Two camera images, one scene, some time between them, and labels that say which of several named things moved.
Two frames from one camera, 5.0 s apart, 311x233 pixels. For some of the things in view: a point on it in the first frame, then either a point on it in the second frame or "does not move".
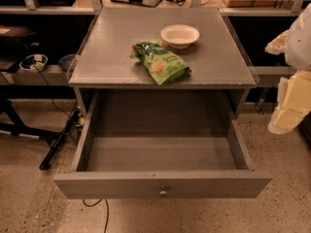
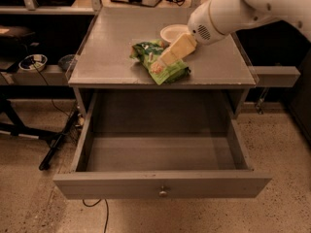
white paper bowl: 180,36 does not move
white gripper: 300,46 → 200,23
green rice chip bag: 163,65 does not move
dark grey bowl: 65,61 does not move
